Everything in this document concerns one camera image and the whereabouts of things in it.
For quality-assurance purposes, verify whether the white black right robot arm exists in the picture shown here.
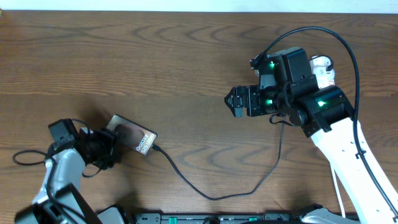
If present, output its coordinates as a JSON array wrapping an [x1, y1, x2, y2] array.
[[224, 47, 397, 223]]

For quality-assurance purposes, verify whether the white usb charger adapter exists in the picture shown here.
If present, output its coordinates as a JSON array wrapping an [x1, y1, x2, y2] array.
[[310, 55, 336, 83]]

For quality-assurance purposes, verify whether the black charging cable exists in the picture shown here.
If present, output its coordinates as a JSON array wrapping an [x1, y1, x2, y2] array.
[[151, 115, 287, 201]]

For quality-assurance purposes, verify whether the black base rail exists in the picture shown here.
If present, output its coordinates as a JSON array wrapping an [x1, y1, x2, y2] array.
[[132, 213, 301, 224]]

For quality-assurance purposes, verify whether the white power strip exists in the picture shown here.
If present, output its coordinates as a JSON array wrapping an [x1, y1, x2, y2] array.
[[309, 55, 336, 90]]

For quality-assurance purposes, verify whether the white power strip cord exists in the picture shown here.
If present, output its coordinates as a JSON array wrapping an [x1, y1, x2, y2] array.
[[330, 166, 346, 218]]

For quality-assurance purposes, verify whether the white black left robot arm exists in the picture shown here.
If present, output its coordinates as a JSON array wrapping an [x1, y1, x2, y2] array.
[[14, 124, 131, 223]]

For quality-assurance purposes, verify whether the Galaxy S25 Ultra smartphone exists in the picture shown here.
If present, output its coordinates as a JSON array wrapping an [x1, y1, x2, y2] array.
[[106, 114, 158, 156]]

